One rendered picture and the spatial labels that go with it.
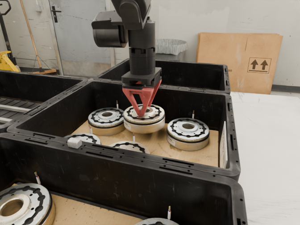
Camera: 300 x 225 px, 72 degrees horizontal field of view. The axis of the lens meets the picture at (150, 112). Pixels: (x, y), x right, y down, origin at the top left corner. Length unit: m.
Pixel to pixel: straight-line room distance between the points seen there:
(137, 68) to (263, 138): 0.56
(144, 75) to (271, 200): 0.44
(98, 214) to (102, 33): 0.34
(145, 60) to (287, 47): 3.08
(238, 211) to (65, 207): 0.27
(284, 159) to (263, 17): 2.67
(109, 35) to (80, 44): 3.29
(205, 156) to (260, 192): 0.21
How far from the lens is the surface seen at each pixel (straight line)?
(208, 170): 0.30
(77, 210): 0.39
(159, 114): 0.50
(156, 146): 0.50
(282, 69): 3.50
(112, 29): 0.46
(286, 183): 0.70
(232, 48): 3.10
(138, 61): 0.44
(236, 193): 0.28
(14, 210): 0.41
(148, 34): 0.44
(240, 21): 3.24
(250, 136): 0.84
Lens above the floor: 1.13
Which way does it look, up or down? 28 degrees down
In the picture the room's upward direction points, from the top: straight up
